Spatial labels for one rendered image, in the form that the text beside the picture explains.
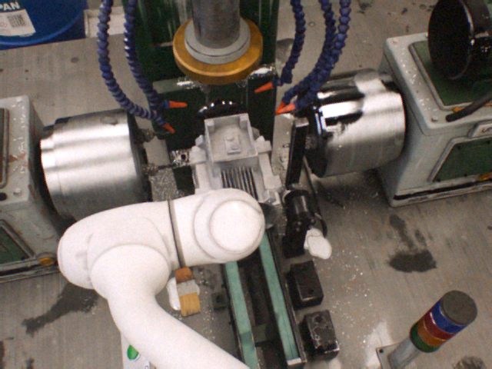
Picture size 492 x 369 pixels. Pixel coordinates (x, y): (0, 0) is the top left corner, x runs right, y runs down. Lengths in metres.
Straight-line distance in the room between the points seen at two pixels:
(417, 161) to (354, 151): 0.18
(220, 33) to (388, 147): 0.49
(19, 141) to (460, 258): 1.12
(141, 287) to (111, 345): 0.69
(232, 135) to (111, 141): 0.27
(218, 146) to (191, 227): 0.48
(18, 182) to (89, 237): 0.46
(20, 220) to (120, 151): 0.26
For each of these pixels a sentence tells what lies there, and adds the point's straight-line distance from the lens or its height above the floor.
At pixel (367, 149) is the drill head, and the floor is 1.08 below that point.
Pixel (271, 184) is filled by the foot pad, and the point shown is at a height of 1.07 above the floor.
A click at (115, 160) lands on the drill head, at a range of 1.14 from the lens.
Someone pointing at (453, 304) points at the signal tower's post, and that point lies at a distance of 0.95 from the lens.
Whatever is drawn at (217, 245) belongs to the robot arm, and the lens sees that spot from 0.67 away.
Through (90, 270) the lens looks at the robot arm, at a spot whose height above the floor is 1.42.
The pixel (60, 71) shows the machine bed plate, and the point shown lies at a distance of 1.85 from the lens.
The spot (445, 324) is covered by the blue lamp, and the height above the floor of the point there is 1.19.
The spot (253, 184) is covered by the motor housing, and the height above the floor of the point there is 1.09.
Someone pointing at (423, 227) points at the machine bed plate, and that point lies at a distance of 1.49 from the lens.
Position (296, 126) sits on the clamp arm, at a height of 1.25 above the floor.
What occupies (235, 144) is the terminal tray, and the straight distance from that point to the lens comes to 1.14.
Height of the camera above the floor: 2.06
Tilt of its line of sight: 60 degrees down
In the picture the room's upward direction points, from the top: 1 degrees counter-clockwise
